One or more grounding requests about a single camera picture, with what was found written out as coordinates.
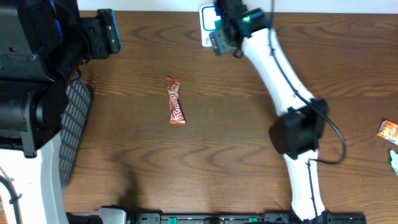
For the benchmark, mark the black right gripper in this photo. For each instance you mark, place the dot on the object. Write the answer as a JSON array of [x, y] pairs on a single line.
[[220, 42]]

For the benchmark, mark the red Top chocolate bar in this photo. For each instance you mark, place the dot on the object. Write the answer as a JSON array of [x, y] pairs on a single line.
[[176, 113]]

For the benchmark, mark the orange tissue pack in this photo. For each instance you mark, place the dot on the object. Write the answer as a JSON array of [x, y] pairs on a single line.
[[388, 131]]

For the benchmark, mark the teal wet wipes pack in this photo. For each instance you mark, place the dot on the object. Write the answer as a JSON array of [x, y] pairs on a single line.
[[394, 161]]

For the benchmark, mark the green lid jar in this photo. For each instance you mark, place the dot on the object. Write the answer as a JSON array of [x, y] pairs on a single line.
[[218, 24]]

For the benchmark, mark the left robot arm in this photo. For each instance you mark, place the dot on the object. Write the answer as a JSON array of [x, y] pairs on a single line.
[[43, 45]]

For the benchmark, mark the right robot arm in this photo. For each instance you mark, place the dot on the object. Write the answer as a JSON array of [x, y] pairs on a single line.
[[301, 117]]

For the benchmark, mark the grey plastic basket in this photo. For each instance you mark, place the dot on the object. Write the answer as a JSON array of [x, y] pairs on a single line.
[[73, 124]]

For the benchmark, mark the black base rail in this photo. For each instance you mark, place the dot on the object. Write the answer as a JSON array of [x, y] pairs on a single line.
[[217, 218]]

